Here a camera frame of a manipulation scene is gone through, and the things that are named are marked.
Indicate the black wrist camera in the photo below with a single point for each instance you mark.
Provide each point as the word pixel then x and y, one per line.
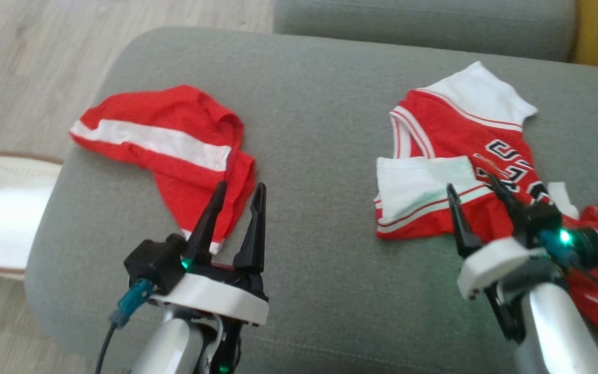
pixel 587 246
pixel 153 262

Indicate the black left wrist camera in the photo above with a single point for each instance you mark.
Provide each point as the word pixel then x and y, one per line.
pixel 153 262

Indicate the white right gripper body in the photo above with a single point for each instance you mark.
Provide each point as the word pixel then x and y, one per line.
pixel 491 265

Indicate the red jersey white sleeves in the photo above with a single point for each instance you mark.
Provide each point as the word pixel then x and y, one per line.
pixel 434 130

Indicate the grey sofa chaise cushion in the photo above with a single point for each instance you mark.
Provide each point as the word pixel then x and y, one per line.
pixel 320 182

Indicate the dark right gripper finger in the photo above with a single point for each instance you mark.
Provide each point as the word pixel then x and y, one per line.
pixel 512 205
pixel 462 228

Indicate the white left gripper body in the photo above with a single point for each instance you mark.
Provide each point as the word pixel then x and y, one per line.
pixel 216 301

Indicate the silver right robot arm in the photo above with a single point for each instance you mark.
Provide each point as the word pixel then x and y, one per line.
pixel 553 322

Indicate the red shorts white stripe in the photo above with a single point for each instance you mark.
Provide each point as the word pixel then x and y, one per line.
pixel 185 171

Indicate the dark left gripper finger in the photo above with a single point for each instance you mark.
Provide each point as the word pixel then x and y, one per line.
pixel 205 234
pixel 255 239

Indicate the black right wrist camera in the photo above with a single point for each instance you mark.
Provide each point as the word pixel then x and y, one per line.
pixel 587 246

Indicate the grey sofa seat cushion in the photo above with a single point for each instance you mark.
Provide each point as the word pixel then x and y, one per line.
pixel 423 23

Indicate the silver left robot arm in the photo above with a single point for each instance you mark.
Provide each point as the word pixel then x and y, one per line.
pixel 164 348

